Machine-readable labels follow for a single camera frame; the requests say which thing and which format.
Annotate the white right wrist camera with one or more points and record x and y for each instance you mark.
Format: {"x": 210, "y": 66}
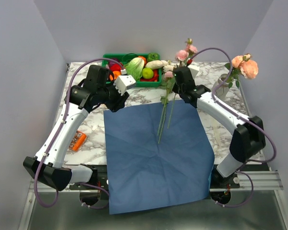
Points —
{"x": 194, "y": 70}

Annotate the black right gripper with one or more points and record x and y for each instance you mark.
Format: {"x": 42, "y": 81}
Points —
{"x": 176, "y": 88}

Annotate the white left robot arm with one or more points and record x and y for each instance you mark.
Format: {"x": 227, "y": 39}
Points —
{"x": 71, "y": 117}

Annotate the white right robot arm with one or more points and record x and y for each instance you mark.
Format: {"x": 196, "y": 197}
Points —
{"x": 246, "y": 139}

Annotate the red toy pepper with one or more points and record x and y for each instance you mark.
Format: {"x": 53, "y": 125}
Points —
{"x": 115, "y": 67}

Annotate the white ribbed vase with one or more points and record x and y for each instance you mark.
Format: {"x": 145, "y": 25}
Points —
{"x": 222, "y": 91}

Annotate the beige toy potato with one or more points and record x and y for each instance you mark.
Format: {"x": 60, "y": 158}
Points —
{"x": 156, "y": 64}

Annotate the green toy cabbage leaf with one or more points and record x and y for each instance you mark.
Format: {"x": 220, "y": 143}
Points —
{"x": 135, "y": 67}

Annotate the purple toy onion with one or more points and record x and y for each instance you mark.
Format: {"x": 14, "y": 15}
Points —
{"x": 113, "y": 61}

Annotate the green plastic basket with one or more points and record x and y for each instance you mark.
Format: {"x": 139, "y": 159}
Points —
{"x": 125, "y": 58}

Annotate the aluminium frame rail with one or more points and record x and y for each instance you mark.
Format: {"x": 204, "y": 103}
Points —
{"x": 261, "y": 180}

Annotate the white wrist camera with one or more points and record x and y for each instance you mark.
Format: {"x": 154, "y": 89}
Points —
{"x": 194, "y": 70}
{"x": 123, "y": 83}

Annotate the pink artificial flower bouquet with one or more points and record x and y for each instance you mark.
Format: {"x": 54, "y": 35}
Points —
{"x": 167, "y": 84}

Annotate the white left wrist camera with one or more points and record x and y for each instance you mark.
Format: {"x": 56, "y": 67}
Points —
{"x": 123, "y": 83}

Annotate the peach artificial rose stem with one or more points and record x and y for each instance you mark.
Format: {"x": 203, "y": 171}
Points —
{"x": 242, "y": 65}

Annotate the pink artificial rose stem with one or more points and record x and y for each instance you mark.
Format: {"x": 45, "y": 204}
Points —
{"x": 184, "y": 56}

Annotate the blue wrapping paper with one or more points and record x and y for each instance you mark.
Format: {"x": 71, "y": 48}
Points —
{"x": 146, "y": 171}

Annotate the orange toy fruit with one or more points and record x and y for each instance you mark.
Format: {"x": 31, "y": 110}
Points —
{"x": 114, "y": 75}

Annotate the green toy bell pepper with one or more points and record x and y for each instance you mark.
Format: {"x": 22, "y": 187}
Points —
{"x": 152, "y": 57}

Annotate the orange snack box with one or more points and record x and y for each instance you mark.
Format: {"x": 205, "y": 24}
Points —
{"x": 77, "y": 141}

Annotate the orange toy carrot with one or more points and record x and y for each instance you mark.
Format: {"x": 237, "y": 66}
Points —
{"x": 144, "y": 59}

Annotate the green toy lime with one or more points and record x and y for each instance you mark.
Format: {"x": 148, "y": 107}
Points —
{"x": 147, "y": 73}

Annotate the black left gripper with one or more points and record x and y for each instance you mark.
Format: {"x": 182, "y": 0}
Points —
{"x": 119, "y": 102}

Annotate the beige printed ribbon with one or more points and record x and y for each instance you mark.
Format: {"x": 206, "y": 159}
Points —
{"x": 216, "y": 134}

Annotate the red toy chili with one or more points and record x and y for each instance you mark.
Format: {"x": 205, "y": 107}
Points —
{"x": 155, "y": 77}

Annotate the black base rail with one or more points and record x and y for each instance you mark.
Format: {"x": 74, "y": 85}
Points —
{"x": 90, "y": 175}

